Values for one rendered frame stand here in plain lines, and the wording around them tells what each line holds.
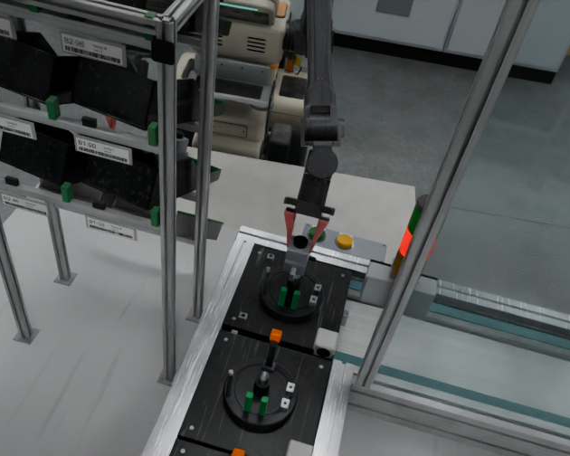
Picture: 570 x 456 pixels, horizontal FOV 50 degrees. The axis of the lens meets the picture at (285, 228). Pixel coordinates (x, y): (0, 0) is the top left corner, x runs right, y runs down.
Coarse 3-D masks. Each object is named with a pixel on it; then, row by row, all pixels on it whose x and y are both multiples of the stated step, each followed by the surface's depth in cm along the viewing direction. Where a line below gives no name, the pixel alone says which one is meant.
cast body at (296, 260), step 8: (296, 240) 122; (304, 240) 122; (288, 248) 121; (296, 248) 122; (304, 248) 122; (288, 256) 122; (296, 256) 122; (304, 256) 121; (288, 264) 123; (296, 264) 123; (304, 264) 123; (296, 272) 124
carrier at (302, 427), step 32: (224, 352) 121; (256, 352) 122; (288, 352) 123; (224, 384) 114; (256, 384) 111; (288, 384) 114; (320, 384) 119; (192, 416) 110; (224, 416) 111; (256, 416) 110; (288, 416) 111; (224, 448) 107; (256, 448) 108; (288, 448) 107
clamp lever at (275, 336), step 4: (272, 328) 115; (272, 332) 113; (276, 332) 114; (280, 332) 114; (272, 336) 113; (276, 336) 113; (280, 336) 113; (272, 340) 113; (276, 340) 113; (272, 344) 112; (276, 344) 112; (272, 348) 115; (276, 348) 115; (268, 352) 115; (272, 352) 115; (268, 356) 115; (272, 356) 115; (268, 360) 116; (272, 360) 116; (268, 364) 116; (272, 364) 116
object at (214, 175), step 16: (96, 160) 99; (112, 160) 98; (144, 160) 119; (192, 160) 108; (96, 176) 100; (112, 176) 99; (128, 176) 98; (144, 176) 97; (176, 176) 104; (192, 176) 111; (112, 192) 100; (128, 192) 99; (144, 192) 98; (176, 192) 107; (144, 208) 99
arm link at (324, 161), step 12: (300, 120) 120; (300, 132) 122; (300, 144) 123; (312, 144) 116; (324, 144) 112; (336, 144) 120; (312, 156) 112; (324, 156) 112; (336, 156) 112; (312, 168) 112; (324, 168) 112; (336, 168) 112
